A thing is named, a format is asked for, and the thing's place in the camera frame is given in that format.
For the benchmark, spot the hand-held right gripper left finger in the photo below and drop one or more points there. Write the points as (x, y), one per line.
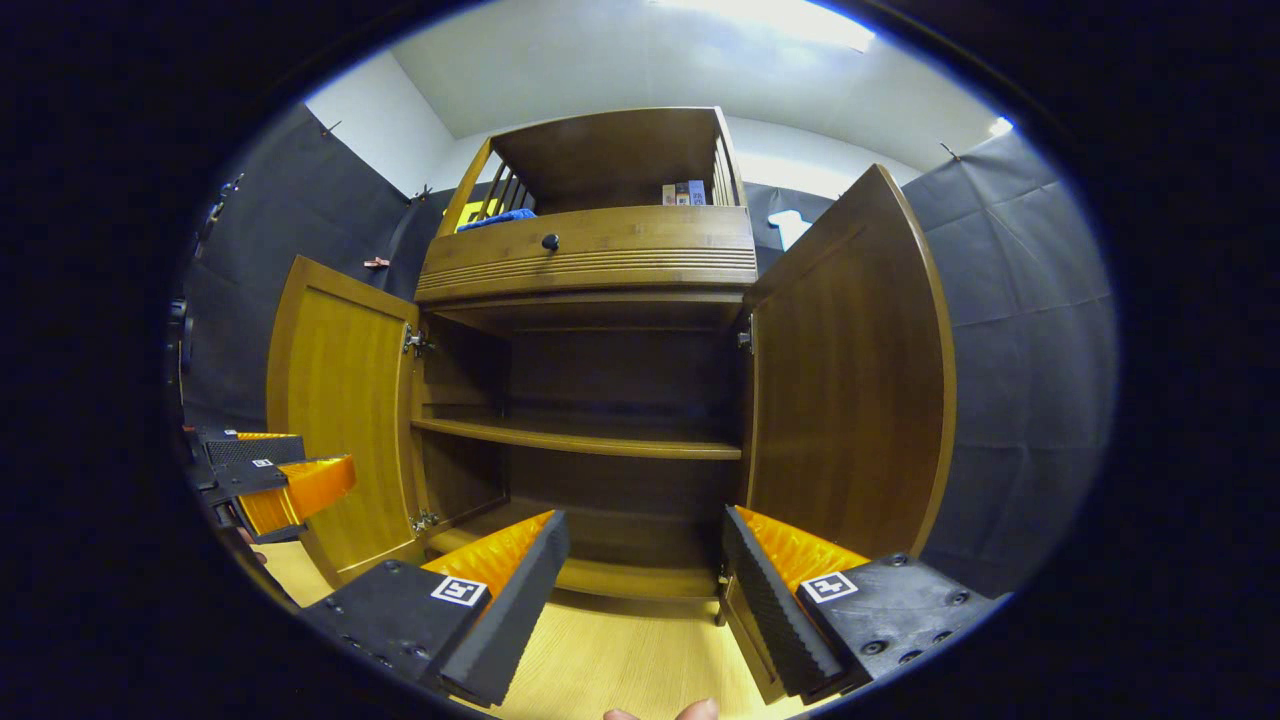
(515, 610)

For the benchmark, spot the small boxes on cabinet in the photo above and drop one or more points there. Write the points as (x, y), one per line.
(683, 193)

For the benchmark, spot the wooden cabinet drawer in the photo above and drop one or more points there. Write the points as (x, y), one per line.
(640, 250)

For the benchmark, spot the metal door hinge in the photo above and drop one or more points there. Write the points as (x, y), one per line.
(746, 335)
(424, 522)
(417, 342)

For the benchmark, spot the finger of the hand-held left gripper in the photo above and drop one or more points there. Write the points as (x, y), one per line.
(250, 480)
(255, 448)

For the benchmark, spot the wooden inner cabinet shelf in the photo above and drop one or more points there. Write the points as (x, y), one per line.
(580, 440)

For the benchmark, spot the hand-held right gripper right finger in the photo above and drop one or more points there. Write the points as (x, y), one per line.
(765, 610)

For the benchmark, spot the wooden double-door shoe cabinet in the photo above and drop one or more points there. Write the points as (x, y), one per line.
(610, 150)

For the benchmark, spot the small ceiling light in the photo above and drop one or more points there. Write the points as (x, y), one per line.
(1000, 126)

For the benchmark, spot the wooden cabinet door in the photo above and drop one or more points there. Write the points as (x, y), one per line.
(340, 420)
(850, 400)

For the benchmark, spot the long ceiling light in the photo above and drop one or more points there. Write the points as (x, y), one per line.
(780, 18)

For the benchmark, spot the black clip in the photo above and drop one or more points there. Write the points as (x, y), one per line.
(423, 192)

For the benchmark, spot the blue cloth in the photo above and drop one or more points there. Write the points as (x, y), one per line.
(497, 219)

